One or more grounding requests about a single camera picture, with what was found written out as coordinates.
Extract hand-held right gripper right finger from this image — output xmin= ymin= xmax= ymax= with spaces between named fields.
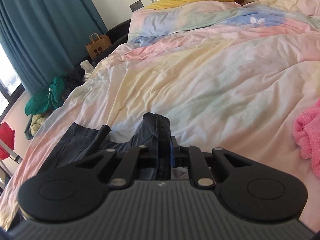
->
xmin=168 ymin=136 xmax=252 ymax=189

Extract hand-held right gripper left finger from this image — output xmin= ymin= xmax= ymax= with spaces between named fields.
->
xmin=74 ymin=137 xmax=160 ymax=188

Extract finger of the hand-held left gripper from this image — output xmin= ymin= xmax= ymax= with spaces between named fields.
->
xmin=96 ymin=124 xmax=111 ymax=152

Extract blue grey jeans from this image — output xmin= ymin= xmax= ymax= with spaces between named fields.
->
xmin=37 ymin=112 xmax=176 ymax=181

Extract dark clothes pile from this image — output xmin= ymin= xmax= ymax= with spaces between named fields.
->
xmin=63 ymin=67 xmax=87 ymax=91

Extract pale yellow knit cloth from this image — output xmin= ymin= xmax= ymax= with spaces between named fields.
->
xmin=29 ymin=113 xmax=51 ymax=137

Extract white cloth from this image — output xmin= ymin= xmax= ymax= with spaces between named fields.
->
xmin=80 ymin=60 xmax=94 ymax=75

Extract green garment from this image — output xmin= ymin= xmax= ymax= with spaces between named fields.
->
xmin=24 ymin=77 xmax=67 ymax=116

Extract pastel rainbow duvet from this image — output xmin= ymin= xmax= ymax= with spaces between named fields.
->
xmin=0 ymin=0 xmax=320 ymax=220

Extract brown paper bag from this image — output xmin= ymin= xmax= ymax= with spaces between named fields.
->
xmin=85 ymin=33 xmax=112 ymax=61

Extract red garment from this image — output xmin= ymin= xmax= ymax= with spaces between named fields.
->
xmin=0 ymin=122 xmax=16 ymax=159

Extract black sofa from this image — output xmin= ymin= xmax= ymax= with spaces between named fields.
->
xmin=24 ymin=19 xmax=132 ymax=139

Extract black framed window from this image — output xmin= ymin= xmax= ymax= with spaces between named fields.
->
xmin=0 ymin=41 xmax=26 ymax=119

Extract teal curtain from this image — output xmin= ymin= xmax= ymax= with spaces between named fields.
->
xmin=0 ymin=0 xmax=108 ymax=96

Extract pink fluffy towel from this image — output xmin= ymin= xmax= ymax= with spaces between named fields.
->
xmin=293 ymin=104 xmax=320 ymax=174

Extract grey wall socket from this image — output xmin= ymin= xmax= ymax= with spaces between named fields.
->
xmin=129 ymin=0 xmax=144 ymax=12

